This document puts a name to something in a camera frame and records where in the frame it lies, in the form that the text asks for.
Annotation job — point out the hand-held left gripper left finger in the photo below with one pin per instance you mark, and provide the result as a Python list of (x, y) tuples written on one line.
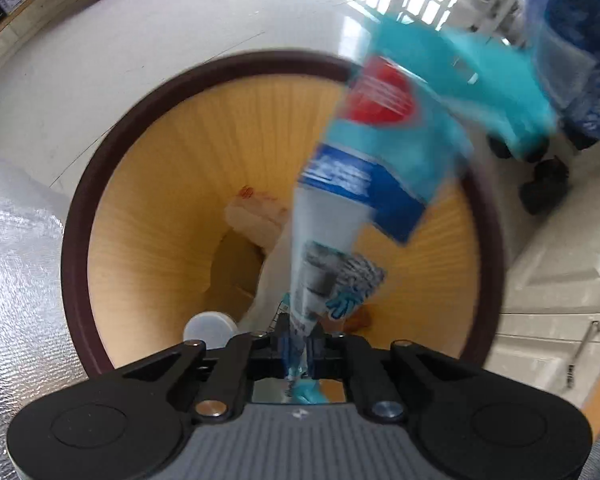
[(280, 355)]

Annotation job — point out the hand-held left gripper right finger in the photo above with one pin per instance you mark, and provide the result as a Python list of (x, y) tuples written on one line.
[(314, 355)]

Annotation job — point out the clear plastic bottle white cap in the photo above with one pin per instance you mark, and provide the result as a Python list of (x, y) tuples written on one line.
[(210, 327)]

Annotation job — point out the teal plastic packaging bag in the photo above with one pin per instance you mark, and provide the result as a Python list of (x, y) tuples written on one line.
[(350, 200)]

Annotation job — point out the yellow wastebasket with brown rim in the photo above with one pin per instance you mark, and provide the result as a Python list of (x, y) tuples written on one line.
[(155, 210)]

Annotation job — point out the white panelled cabinet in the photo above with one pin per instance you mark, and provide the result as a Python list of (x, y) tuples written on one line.
[(545, 270)]

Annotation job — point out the silver foil sheet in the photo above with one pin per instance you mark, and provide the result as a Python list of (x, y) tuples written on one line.
[(20, 285)]

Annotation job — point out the dark shoe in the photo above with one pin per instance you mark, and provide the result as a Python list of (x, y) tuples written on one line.
[(505, 149), (545, 187)]

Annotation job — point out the blue patterned bag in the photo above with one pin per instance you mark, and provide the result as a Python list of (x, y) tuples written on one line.
[(580, 35)]

